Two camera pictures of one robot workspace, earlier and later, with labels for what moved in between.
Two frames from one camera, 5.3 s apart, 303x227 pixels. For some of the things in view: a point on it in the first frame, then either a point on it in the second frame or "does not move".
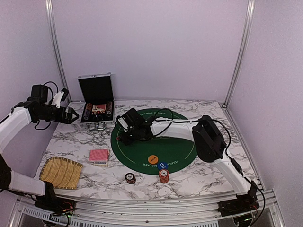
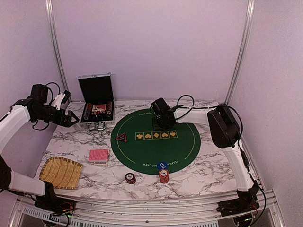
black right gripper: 125,140 -> 156,127
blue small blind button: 163,165 does not move
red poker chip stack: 164,176 does not move
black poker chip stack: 130,178 does not move
